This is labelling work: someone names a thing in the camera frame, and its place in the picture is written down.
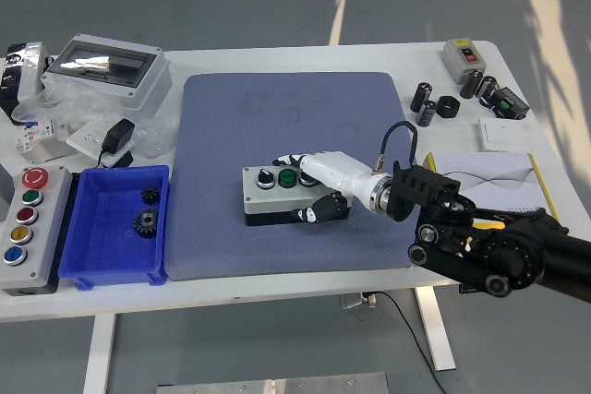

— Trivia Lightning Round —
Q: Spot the clear plastic bag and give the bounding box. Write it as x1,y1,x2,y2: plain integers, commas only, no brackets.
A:
11,78,179,160

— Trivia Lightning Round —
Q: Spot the grey metal box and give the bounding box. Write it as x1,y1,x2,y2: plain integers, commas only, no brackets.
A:
0,167,15,224

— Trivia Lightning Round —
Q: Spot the grey-blue table mat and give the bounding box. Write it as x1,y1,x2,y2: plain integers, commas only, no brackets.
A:
164,71,424,281

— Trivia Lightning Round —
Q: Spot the white enclosure with clear lid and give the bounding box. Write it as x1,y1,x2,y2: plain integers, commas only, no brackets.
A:
40,33,173,113

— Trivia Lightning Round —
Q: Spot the silver metal plate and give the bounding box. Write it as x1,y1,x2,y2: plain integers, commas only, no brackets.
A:
155,371,390,394

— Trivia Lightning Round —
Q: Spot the small black bevel gear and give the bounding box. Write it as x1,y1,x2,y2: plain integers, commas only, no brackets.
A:
139,185,162,206

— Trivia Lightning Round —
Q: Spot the white wall switch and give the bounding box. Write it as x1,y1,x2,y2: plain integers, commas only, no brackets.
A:
477,116,528,152

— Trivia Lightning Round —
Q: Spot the white circuit breaker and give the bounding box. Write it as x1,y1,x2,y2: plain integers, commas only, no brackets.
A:
12,116,78,163

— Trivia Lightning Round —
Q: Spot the large black bevel gear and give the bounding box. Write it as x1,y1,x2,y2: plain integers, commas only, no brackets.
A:
132,209,161,241

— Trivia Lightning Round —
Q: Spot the white table leg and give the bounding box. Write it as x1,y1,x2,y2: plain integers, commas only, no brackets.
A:
82,314,116,394
414,286,457,372

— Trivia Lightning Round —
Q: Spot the black hex nut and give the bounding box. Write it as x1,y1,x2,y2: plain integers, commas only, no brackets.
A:
436,95,462,119

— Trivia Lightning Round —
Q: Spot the black cylindrical capacitor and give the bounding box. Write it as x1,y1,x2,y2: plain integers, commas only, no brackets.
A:
459,68,485,100
475,75,499,107
410,81,434,113
415,99,438,127

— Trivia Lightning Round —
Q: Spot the five-button grey control box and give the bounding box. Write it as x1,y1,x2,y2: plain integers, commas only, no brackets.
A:
0,164,74,297

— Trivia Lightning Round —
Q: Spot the black power adapter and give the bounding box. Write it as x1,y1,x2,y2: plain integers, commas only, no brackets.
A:
94,118,137,169

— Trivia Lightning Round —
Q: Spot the black module with green terminal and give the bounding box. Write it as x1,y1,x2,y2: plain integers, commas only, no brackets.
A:
489,86,531,121

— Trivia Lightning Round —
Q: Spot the grey two-button switch box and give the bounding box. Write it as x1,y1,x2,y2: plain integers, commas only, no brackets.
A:
440,38,486,86

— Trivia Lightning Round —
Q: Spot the blue plastic bin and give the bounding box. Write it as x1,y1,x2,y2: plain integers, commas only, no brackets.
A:
57,164,171,293

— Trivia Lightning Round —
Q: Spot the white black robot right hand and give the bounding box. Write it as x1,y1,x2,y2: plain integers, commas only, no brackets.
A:
271,149,380,225

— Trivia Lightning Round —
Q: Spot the four-button grey control box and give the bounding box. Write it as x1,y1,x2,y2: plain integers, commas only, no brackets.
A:
242,164,352,228

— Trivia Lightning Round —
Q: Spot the black cable under table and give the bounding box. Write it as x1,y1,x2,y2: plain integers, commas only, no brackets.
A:
368,291,449,394

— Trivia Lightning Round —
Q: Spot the grey under-table bracket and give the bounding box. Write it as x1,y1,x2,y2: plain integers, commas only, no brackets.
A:
340,293,378,310

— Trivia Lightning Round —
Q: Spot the yellow and white cardboard box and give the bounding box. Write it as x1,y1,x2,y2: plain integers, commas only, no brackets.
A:
422,151,560,229

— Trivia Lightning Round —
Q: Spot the white and black device box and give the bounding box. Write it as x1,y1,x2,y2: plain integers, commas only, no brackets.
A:
0,42,55,113

